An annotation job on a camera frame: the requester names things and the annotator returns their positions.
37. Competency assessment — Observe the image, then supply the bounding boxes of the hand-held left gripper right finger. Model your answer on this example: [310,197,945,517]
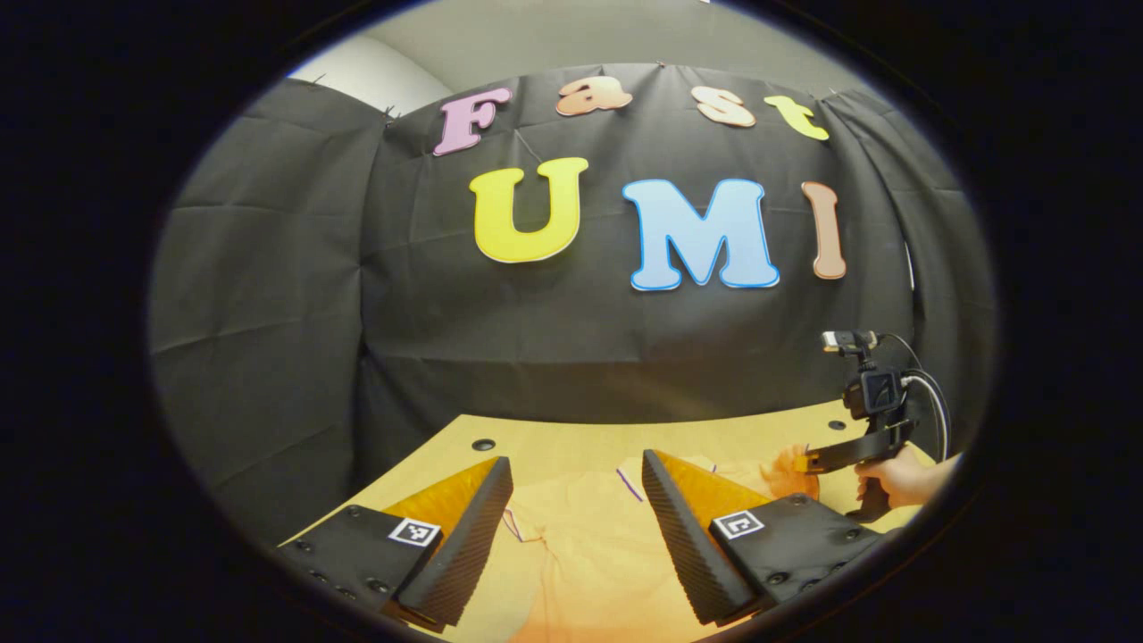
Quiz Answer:
[641,448,894,627]

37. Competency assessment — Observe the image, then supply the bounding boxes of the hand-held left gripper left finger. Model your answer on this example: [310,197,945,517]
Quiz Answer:
[275,455,515,635]

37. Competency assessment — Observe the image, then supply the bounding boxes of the orange T-shirt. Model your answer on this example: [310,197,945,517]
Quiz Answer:
[487,447,822,643]

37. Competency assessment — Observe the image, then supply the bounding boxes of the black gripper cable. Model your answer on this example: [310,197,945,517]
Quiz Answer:
[878,331,953,462]

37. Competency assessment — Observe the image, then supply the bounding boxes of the black backdrop cloth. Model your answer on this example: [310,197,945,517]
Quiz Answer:
[147,63,997,547]

